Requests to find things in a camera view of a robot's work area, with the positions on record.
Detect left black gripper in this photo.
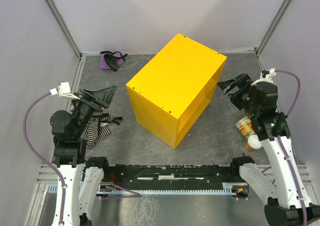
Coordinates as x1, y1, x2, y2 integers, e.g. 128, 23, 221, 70
72, 84, 117, 136

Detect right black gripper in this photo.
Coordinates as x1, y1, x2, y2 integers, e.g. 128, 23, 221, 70
216, 72, 260, 116

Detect yellow shelf cabinet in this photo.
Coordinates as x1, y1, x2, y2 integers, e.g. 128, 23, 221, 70
126, 34, 227, 149

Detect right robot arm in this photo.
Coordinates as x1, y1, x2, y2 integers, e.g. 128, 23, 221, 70
217, 72, 320, 225

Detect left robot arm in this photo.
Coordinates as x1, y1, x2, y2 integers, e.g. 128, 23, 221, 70
50, 82, 117, 225

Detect purple black fabric pouch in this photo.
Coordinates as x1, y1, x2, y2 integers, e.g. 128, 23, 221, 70
100, 51, 128, 72

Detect striped black white cloth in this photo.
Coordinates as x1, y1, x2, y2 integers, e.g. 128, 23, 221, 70
82, 112, 123, 149

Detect green label can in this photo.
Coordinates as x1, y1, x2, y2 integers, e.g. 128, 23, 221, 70
235, 116, 254, 139

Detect orange can white lid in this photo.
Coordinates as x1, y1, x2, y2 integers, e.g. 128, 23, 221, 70
244, 134, 262, 152

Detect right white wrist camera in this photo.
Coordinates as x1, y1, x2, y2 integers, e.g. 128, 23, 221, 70
260, 68, 276, 83

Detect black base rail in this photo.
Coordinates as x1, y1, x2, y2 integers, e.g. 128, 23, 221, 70
82, 157, 245, 185

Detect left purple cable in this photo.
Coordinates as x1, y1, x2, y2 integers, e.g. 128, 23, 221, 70
23, 92, 68, 226

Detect purple cable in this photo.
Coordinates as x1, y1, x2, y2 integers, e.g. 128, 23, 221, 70
23, 92, 68, 226
274, 70, 308, 226

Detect light blue cable duct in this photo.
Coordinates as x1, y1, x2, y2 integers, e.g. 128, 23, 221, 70
48, 179, 249, 197

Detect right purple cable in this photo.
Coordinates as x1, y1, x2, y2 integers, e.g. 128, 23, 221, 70
274, 70, 308, 226

